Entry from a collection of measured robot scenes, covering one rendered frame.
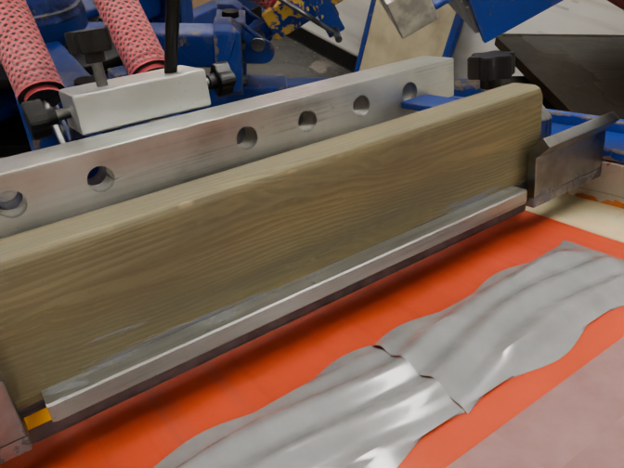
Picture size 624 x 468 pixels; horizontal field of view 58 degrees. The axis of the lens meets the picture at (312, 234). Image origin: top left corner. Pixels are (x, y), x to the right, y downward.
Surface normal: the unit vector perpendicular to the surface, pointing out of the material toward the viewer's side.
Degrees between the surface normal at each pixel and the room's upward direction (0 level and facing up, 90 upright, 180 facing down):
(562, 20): 90
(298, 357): 15
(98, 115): 75
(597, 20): 90
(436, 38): 79
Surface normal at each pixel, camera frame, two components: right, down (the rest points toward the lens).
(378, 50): -0.78, 0.18
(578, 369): -0.11, -0.90
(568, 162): 0.56, 0.29
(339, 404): 0.11, -0.58
